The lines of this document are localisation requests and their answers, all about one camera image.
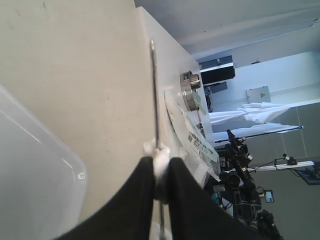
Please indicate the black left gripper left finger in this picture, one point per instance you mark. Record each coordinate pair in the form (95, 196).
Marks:
(127, 215)

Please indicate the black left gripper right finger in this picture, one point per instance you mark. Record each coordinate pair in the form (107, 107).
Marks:
(195, 216)

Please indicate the thin metal skewer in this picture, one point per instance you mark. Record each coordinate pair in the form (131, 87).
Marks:
(152, 49)

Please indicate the white marshmallow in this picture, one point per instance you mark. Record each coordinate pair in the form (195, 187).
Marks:
(161, 158)

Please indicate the plastic bags with labels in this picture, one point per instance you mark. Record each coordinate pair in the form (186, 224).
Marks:
(198, 155)

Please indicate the white rectangular plastic tray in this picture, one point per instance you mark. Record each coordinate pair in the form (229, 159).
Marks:
(42, 181)

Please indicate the white draped cloth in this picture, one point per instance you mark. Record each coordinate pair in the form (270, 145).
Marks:
(260, 114)

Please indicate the round metal weight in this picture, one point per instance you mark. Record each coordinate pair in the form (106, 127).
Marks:
(189, 83)

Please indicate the black camera tripod equipment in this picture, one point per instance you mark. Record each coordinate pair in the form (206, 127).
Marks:
(237, 189)

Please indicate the grey electrical wall box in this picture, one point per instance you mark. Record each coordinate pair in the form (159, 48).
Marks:
(258, 95)

